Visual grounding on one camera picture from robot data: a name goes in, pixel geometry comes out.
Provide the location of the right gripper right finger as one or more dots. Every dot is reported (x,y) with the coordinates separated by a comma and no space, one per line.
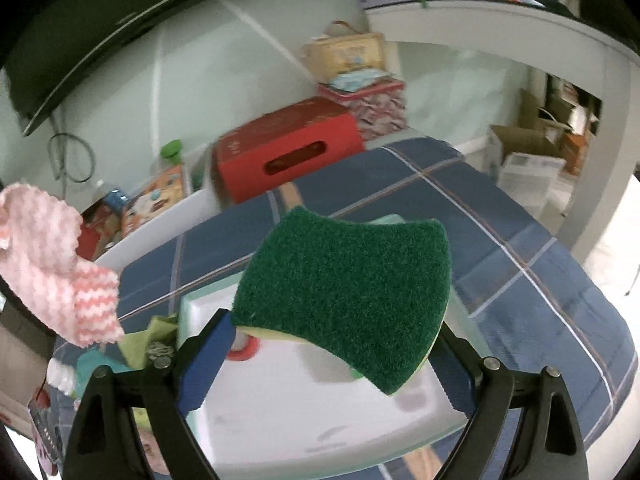
(547,443)

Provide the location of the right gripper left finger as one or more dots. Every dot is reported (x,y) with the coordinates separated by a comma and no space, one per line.
(104,442)

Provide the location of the lime green cloth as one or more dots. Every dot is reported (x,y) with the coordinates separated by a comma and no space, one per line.
(133,345)

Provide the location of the pink white knitted cloth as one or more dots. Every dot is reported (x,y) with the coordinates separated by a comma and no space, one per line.
(73,296)

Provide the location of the green yellow scrub sponge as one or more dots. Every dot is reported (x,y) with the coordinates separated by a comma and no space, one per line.
(373,295)

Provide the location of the pink fabric scrunchie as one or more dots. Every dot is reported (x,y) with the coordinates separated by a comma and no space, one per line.
(149,444)

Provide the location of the leopard print scrunchie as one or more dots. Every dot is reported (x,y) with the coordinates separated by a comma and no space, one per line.
(156,350)

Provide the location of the white pill bottle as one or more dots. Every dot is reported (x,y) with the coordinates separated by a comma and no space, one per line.
(62,377)

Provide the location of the teal plastic case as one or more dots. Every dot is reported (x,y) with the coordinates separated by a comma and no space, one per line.
(87,363)

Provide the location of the red tape roll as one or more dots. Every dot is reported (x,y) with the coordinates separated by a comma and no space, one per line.
(244,348)

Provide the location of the teal rimmed white tray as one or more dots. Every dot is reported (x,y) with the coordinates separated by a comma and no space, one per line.
(296,411)

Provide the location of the white storage bin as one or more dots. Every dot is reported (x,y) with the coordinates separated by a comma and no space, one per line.
(196,208)

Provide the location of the blue label water bottle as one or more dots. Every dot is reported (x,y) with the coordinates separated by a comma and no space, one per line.
(112,196)

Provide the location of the orange toy box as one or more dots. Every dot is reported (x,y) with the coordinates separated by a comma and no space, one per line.
(166,190)

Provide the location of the red cardboard box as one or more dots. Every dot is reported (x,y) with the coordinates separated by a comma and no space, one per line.
(284,145)

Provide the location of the patterned red gift box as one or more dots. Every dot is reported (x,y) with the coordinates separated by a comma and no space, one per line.
(379,110)

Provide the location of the white desk shelf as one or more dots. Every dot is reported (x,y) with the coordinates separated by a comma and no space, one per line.
(595,61)

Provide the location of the black television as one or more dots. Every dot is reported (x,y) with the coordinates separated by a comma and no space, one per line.
(49,46)

